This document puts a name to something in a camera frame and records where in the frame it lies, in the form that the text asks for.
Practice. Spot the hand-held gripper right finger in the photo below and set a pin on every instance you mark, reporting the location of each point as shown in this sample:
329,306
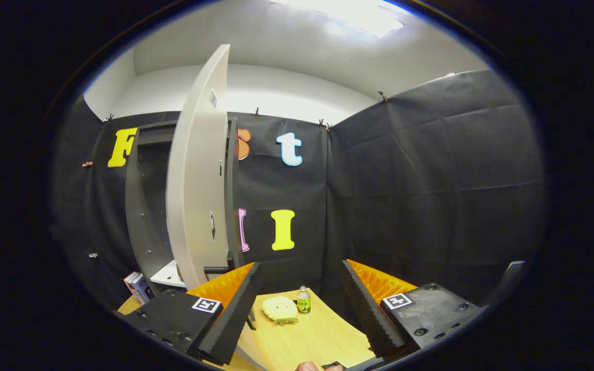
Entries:
366,314

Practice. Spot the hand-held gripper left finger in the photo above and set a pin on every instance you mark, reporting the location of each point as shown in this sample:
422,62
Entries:
232,314

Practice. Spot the dark grey shoe cabinet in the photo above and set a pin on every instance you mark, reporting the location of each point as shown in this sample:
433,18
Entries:
145,206

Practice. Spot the yellow pineapple plush toy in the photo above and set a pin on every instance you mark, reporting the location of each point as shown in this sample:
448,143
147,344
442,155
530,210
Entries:
280,309

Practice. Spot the green drink bottle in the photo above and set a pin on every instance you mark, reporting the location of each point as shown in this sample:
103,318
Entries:
303,303

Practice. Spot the black backdrop cloth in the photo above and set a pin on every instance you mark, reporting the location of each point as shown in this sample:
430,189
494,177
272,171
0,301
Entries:
431,196

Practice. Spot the long ceiling light panel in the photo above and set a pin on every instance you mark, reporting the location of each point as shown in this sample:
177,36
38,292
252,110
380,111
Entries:
348,13

